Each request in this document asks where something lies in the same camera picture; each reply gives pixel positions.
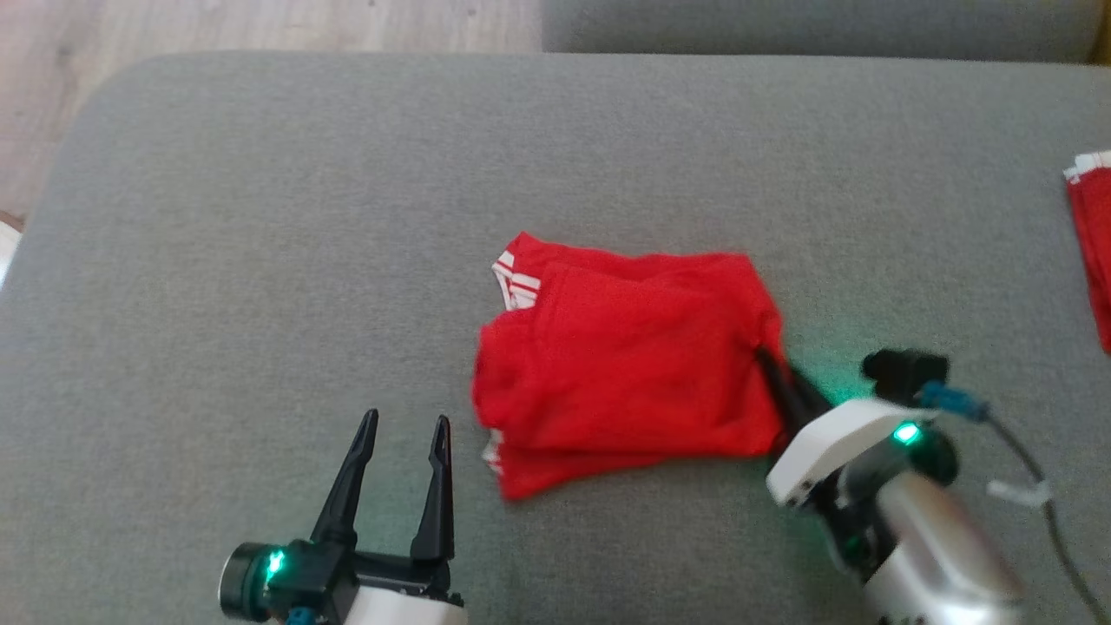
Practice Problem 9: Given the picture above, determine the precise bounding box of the red garment stack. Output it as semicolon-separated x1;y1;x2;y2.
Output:
1063;150;1111;352

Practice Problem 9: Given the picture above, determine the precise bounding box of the white rounded object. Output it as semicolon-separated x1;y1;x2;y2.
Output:
0;221;23;289

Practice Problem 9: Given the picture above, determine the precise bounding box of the grey fabric sofa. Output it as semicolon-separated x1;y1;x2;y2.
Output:
0;0;1111;625

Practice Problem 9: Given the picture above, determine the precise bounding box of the red white basketball jersey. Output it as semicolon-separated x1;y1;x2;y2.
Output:
471;231;789;502

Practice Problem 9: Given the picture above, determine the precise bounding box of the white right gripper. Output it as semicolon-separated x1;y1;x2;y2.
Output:
755;346;938;510

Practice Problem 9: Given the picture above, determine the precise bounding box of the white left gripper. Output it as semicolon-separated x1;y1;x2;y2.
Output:
310;409;470;625

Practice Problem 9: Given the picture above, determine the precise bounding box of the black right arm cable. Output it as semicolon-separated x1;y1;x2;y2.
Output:
918;380;1111;625

